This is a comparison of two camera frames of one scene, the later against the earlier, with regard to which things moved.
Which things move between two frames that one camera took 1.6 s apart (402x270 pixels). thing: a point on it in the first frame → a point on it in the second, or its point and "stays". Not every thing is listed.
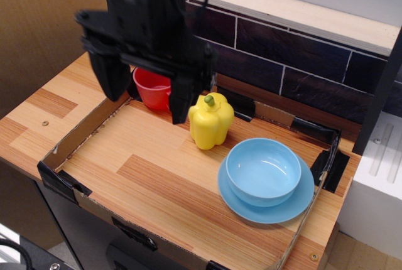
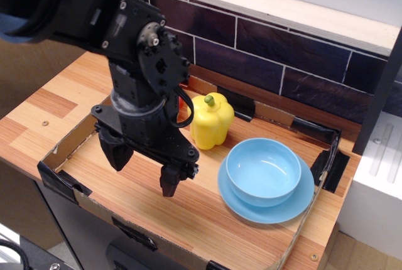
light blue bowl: x=263 y=172 stays
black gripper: x=146 y=20 → x=153 y=134
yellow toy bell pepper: x=210 y=118 stays
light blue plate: x=274 y=213 stays
